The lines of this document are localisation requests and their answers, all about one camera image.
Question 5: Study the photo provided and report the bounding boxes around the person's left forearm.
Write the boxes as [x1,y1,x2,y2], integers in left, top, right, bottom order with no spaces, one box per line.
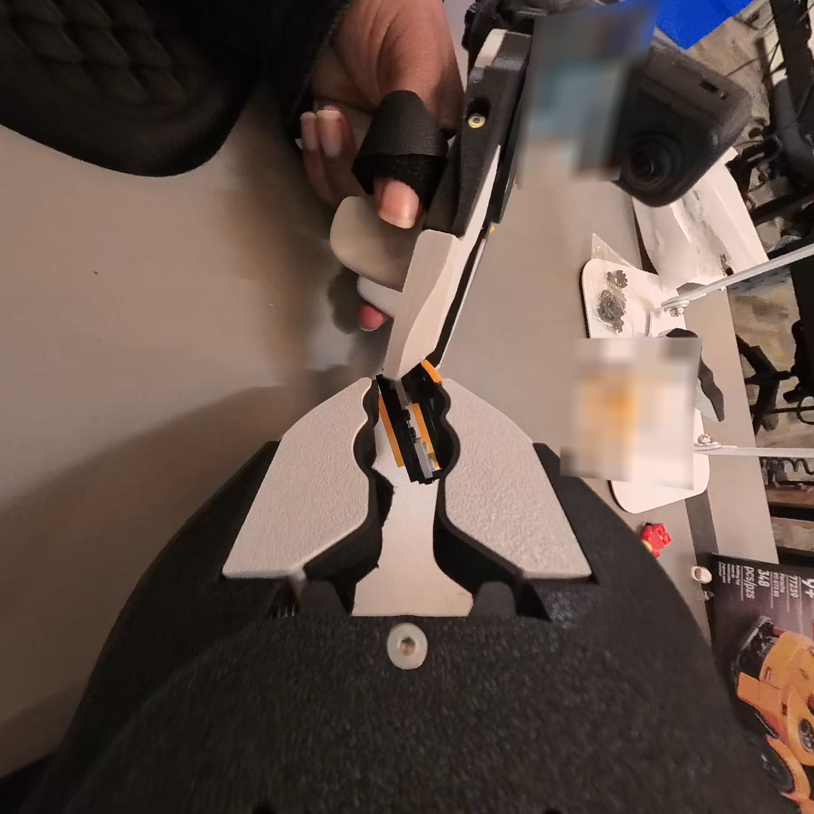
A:
[0,0,357,178]

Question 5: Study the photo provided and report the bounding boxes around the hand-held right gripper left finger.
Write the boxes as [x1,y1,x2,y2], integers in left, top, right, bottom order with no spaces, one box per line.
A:
[223,377,390,599]

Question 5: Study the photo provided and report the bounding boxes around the plastic bag with lego pieces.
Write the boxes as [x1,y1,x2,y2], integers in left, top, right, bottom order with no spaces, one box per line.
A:
[588,232,659,338]

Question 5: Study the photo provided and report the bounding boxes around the orange black lego car section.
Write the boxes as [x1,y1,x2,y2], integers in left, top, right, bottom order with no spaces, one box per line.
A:
[375,359,446,485]

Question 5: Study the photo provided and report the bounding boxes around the person's left hand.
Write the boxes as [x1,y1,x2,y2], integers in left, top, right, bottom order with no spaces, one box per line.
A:
[298,0,466,333]

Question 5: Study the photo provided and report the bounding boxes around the black office chair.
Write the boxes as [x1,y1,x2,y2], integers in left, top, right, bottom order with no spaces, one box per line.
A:
[731,0,814,433]

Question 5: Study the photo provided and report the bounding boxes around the lego set box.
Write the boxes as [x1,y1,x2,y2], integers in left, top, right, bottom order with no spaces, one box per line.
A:
[707,553,814,814]

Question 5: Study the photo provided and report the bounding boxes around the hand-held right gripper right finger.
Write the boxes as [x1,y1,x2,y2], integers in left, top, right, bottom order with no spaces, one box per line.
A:
[434,378,594,602]

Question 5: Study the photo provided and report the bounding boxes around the blue plastic bin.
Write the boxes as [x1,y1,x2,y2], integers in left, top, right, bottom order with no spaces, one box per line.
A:
[655,0,773,50]

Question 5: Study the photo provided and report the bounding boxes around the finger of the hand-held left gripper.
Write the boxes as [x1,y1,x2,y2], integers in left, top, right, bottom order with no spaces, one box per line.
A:
[383,231,492,379]

